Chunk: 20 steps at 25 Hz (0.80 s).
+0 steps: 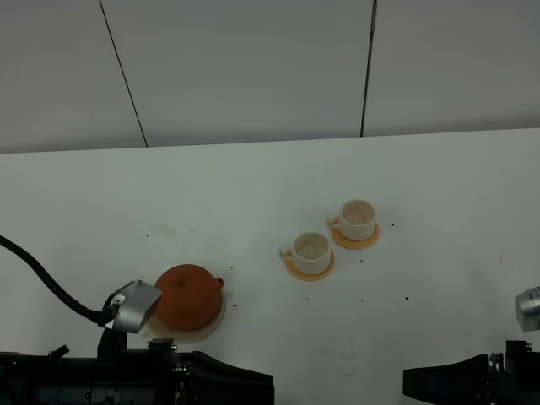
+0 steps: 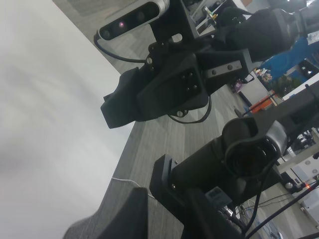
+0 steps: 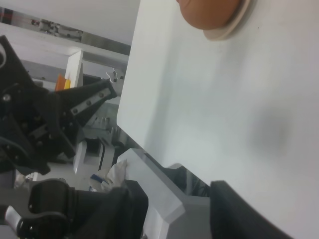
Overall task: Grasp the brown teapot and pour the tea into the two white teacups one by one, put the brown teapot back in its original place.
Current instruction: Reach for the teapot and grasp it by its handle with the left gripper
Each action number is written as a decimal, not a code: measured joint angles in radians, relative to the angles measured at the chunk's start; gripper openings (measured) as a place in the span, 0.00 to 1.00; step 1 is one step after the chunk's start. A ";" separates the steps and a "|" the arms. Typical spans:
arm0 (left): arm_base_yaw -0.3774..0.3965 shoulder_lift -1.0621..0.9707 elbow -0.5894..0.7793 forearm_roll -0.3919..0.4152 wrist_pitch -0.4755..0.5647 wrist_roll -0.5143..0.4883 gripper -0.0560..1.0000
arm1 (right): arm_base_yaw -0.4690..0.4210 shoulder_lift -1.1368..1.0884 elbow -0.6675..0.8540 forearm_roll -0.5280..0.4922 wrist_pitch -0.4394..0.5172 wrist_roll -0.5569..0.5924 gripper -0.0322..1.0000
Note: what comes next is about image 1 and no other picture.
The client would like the beige round teapot tray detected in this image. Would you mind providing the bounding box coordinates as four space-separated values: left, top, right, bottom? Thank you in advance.
139 293 226 344

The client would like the near orange saucer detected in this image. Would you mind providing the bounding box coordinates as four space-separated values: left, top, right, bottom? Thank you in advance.
284 251 336 282

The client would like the far white teacup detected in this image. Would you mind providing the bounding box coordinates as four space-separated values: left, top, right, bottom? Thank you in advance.
326 199 376 241

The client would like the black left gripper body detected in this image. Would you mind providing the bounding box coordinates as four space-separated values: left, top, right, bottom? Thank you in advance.
1 330 197 404

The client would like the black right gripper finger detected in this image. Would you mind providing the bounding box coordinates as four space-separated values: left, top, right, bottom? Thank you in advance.
402 354 489 398

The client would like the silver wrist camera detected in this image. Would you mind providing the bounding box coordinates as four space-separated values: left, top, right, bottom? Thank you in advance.
515 286 540 332
105 279 162 333

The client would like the brown round teapot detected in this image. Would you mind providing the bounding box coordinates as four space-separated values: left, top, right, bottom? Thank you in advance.
154 264 224 332

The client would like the white teacup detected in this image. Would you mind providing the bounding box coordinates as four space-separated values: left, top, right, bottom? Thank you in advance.
326 199 376 241
278 232 332 274

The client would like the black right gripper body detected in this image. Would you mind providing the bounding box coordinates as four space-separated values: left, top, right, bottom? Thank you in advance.
489 340 539 405

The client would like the far orange saucer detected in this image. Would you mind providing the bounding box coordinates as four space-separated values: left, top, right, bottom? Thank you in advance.
330 224 380 251

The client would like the orange saucer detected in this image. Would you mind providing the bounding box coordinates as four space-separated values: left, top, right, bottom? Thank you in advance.
284 251 336 282
330 224 380 251

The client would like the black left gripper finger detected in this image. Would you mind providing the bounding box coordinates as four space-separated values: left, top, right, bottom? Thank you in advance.
190 352 275 405

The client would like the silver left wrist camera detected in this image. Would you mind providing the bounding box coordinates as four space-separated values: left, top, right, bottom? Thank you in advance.
105 279 162 333

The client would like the near white teacup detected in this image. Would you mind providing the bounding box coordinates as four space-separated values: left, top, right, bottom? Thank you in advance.
278 232 332 274

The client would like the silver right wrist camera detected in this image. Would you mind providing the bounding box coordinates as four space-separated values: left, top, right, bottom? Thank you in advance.
515 286 540 332

